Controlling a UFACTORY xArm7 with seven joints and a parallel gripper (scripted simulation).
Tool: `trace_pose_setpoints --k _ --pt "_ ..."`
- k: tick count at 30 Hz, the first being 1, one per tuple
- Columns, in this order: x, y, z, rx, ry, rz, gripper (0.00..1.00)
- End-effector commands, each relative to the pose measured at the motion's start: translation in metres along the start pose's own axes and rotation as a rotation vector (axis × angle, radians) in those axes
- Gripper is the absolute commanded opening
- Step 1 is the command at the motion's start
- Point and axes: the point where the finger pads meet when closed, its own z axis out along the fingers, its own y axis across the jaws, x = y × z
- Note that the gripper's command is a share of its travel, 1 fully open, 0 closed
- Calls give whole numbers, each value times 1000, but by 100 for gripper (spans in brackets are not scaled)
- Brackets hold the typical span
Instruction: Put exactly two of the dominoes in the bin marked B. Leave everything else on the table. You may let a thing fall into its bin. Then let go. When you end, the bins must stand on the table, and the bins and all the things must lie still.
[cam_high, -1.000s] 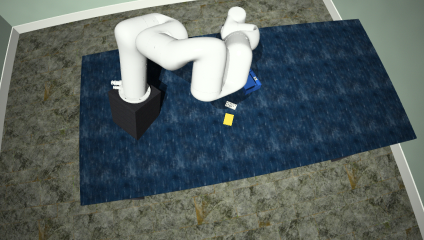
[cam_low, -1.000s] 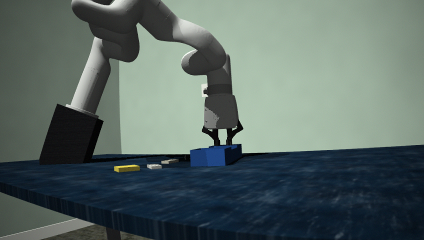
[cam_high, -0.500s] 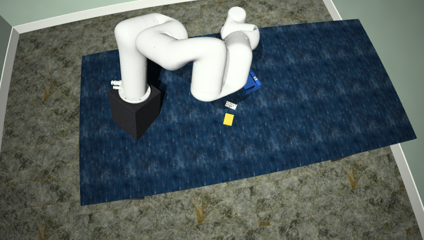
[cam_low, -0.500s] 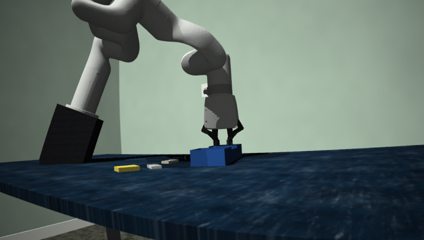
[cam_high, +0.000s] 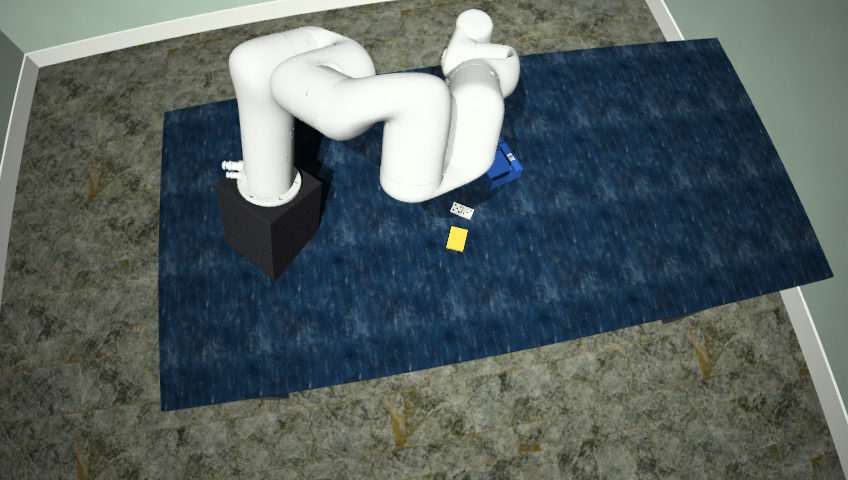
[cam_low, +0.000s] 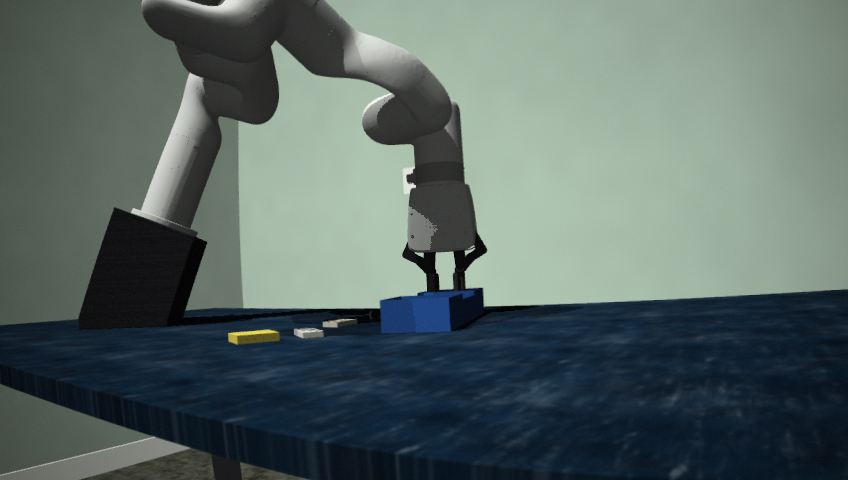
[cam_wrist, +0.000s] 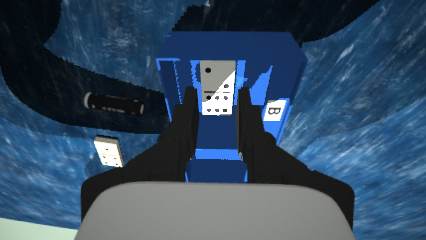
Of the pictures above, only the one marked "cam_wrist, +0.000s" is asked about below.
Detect black battery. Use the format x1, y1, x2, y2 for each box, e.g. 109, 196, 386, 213
84, 92, 144, 117

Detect blue rack of bins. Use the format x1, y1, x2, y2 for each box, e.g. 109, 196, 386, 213
156, 31, 308, 183

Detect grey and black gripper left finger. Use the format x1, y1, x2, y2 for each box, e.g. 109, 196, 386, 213
81, 86, 199, 223

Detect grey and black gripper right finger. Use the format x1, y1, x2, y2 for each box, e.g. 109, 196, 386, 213
235, 87, 355, 232

